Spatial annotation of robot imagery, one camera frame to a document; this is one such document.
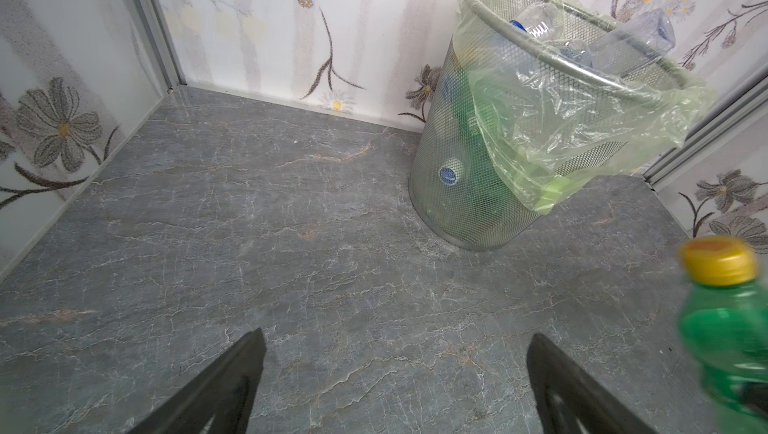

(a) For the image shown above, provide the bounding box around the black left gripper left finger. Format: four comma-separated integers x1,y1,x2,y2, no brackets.
131,329,267,433

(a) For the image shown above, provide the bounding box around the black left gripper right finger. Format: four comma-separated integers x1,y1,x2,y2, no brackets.
526,333,654,433

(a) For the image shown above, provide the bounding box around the green bottle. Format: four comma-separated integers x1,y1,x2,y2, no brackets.
678,236,767,433

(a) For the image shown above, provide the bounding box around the clear bottle white cap barcode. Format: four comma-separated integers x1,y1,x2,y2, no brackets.
589,9,676,78

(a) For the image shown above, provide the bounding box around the soda water bottle blue cap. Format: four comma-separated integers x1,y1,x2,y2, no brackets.
509,3,565,42

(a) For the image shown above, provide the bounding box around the green plastic bin liner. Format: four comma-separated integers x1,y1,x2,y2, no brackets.
452,0,714,214

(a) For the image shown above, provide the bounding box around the metal mesh waste bin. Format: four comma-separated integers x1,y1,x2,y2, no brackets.
407,0,691,252

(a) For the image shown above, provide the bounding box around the right aluminium corner post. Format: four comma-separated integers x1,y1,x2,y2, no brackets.
643,71,767,190

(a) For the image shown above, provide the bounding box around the aluminium corner post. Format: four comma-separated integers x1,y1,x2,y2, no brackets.
643,71,767,190
129,0,186,95

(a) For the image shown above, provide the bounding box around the left aluminium corner post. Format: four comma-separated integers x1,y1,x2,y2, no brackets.
129,0,186,95

